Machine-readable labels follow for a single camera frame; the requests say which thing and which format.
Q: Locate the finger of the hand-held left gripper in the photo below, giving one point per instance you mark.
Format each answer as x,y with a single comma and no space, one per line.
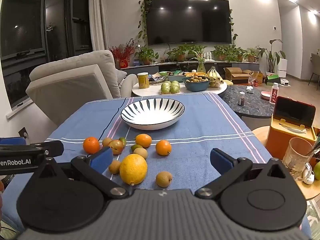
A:
13,141
50,148

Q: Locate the blue striped tablecloth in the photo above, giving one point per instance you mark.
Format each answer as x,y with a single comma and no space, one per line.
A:
200,120

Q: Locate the white round coffee table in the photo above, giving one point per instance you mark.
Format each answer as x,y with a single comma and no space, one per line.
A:
147,92

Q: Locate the pile of longans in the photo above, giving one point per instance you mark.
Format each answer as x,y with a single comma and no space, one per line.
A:
196,79

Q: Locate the orange tissue box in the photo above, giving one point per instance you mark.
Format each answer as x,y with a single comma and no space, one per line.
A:
282,140

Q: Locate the red cased phone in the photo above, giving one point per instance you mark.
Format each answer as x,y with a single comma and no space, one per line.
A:
295,111

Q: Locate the green potted plant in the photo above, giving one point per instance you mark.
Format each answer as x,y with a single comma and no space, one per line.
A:
252,54
146,54
228,52
178,52

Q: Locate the green plastic basket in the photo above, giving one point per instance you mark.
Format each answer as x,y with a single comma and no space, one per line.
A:
176,78

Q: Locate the yellow can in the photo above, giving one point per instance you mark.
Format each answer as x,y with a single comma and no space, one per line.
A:
143,80

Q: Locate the orange plastic basket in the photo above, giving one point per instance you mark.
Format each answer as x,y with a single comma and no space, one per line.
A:
195,75

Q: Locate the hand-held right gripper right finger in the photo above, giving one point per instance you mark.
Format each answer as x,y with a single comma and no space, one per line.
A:
221,159

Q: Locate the tall leafy floor plant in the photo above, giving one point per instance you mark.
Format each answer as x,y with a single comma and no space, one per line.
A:
272,57

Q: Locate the bunch of bananas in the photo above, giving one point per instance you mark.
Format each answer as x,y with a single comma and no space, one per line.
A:
215,77

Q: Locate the dark marble round table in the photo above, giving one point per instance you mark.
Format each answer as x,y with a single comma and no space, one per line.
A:
252,105

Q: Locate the grey dining chair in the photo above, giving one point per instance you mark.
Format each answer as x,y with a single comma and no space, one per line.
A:
315,67

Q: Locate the red berry plant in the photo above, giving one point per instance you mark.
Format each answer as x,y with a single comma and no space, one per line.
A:
122,51

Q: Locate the clear drinking glass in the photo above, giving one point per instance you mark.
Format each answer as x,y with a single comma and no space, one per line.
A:
297,157

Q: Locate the green box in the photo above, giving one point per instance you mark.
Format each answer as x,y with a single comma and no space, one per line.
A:
271,78

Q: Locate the grey pillow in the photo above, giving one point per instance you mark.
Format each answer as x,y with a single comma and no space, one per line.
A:
121,77

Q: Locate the large yellow lemon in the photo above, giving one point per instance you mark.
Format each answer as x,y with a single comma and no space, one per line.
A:
133,169

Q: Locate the round wooden side table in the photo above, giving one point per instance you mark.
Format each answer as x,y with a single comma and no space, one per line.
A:
260,135

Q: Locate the glass vase with plant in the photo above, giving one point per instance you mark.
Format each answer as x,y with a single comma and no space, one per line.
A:
200,60

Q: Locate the grey television cabinet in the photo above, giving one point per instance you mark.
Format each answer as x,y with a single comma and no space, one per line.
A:
155,68

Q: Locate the white robot vacuum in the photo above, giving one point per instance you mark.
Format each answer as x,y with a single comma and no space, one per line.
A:
283,82

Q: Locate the small cardboard box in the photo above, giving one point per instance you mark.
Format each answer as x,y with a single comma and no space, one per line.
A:
258,78

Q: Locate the white bottle red label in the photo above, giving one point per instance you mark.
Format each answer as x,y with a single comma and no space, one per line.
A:
274,93

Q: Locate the green apple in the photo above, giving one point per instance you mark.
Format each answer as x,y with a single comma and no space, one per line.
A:
317,169

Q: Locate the white earbud case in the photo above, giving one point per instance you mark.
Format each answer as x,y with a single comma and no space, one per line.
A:
308,176

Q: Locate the open cardboard box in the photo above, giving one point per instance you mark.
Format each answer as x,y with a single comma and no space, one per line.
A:
237,76

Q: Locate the orange mandarin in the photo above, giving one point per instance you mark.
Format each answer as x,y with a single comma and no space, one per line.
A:
143,140
91,145
163,147

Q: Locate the beige armchair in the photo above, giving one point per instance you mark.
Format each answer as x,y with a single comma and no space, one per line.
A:
75,85

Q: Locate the white curtain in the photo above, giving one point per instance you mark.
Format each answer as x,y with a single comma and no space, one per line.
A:
98,17

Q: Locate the dark blue bowl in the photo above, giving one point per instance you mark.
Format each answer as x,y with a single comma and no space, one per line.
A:
196,86

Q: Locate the brown longan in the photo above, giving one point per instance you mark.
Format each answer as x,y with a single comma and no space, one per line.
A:
107,142
114,167
164,179
140,153

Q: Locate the dark window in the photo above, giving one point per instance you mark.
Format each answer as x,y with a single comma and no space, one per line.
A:
22,30

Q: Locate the striped white ceramic bowl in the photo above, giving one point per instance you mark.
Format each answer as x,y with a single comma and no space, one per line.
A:
152,113

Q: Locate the pink dish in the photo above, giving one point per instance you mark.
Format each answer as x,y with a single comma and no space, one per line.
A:
265,95

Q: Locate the tray of green fruit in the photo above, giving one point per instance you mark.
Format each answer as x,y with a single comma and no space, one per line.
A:
170,87

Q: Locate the black wall television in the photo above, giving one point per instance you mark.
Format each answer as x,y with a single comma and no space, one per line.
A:
187,20

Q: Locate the pile of snack wrappers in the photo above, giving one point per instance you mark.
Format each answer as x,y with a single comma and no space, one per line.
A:
156,78

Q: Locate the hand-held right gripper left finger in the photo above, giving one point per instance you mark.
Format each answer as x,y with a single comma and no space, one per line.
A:
101,159

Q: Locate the white air purifier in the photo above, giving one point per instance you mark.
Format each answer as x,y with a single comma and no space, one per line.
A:
282,67

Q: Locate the wall socket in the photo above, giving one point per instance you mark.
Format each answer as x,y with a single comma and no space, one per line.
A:
23,132

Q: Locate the small spice jar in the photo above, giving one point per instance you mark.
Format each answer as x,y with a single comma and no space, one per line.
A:
241,99

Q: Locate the small green kumquat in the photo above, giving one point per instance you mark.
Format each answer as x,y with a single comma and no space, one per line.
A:
122,141
135,147

